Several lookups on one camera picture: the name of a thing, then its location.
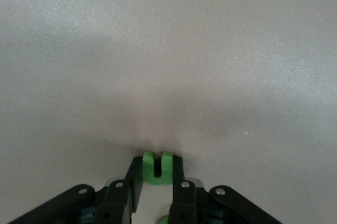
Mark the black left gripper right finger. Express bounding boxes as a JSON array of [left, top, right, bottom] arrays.
[[168, 156, 284, 224]]

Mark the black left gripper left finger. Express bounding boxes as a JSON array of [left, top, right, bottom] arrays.
[[6, 157, 145, 224]]

